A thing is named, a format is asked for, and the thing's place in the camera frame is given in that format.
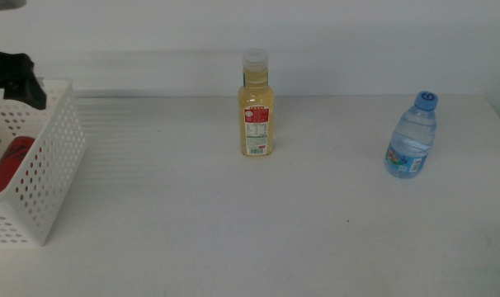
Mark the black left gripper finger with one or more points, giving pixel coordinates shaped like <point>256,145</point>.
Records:
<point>25,82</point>

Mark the clear water bottle blue cap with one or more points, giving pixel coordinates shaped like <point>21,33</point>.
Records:
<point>413,136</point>

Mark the yellow tea bottle red label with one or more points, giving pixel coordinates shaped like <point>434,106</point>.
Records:
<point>256,99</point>

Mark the red can in basket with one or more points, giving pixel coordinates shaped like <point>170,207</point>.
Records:
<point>6,165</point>

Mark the white perforated plastic basket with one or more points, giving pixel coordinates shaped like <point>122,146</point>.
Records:
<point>48,165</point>

